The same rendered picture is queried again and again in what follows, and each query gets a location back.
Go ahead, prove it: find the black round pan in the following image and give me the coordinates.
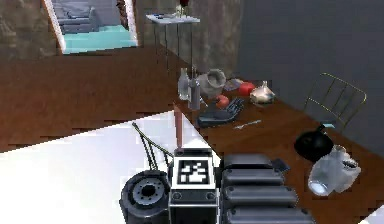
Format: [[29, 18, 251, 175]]
[[293, 124, 335, 164]]

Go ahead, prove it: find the clear glass bottle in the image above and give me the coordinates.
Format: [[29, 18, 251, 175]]
[[177, 67, 191, 101]]

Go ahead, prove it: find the brown wooden table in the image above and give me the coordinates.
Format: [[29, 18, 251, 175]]
[[172, 79, 384, 224]]

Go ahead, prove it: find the grey sofa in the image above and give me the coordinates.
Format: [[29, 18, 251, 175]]
[[52, 0, 102, 35]]

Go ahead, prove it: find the silver knife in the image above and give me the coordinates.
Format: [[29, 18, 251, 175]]
[[232, 119, 263, 131]]

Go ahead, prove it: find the red tomato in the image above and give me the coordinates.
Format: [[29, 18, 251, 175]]
[[215, 94, 231, 110]]

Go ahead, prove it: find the vase with red flower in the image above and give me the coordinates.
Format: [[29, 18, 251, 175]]
[[175, 0, 192, 19]]

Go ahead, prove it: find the red apple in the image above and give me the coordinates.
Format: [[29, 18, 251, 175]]
[[237, 81, 257, 98]]

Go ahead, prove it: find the gold wire chair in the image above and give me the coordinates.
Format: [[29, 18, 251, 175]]
[[303, 72, 368, 135]]

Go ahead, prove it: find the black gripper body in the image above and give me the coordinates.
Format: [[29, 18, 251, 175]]
[[119, 169, 172, 224]]

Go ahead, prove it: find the grey stone pot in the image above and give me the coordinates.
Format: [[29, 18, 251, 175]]
[[196, 68, 228, 100]]

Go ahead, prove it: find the dark grey dish rack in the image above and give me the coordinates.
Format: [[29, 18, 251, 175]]
[[196, 97, 246, 129]]

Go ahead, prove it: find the grey metal shaker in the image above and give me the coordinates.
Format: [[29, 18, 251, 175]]
[[187, 77, 202, 111]]

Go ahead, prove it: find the white side table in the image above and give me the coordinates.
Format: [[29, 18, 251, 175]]
[[145, 13, 201, 73]]

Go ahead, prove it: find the white cup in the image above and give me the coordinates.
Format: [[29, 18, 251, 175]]
[[307, 144, 362, 197]]

